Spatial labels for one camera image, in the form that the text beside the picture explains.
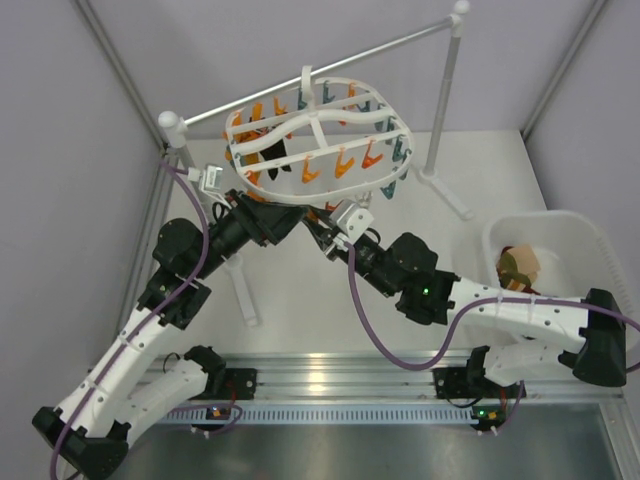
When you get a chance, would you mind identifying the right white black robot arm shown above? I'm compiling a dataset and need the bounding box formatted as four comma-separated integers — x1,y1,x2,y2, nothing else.
303,218,630,397

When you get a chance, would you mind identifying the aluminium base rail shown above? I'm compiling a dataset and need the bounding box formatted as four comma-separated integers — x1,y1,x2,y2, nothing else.
118,354,621,436

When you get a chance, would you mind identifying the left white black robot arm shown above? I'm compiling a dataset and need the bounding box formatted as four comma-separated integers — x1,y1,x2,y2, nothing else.
32,190,309,479

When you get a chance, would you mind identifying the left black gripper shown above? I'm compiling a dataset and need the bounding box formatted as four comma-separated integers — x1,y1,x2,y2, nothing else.
191,187,308,279

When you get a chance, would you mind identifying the black hanging sock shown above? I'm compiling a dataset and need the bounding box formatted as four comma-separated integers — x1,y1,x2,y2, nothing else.
260,139,292,180

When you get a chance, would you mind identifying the beige brown patterned sock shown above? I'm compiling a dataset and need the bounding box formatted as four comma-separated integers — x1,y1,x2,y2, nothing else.
496,244,541,295

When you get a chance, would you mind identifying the white drying rack stand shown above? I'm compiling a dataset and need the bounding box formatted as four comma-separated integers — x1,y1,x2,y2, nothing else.
158,1,469,325

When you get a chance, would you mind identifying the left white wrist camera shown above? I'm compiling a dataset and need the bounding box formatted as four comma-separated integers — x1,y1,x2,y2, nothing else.
199,164,224,195

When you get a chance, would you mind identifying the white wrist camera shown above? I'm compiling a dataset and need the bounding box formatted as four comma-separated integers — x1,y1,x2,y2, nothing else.
199,164,224,195
330,199,373,243

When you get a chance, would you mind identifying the white plastic basket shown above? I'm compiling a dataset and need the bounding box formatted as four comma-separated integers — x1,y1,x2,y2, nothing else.
481,210,639,320

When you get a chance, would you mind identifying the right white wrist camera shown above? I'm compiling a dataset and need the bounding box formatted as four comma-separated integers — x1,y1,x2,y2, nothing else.
330,199,373,243

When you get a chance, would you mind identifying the white clip sock hanger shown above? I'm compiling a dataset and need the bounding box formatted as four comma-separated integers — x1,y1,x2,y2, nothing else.
223,66,415,206

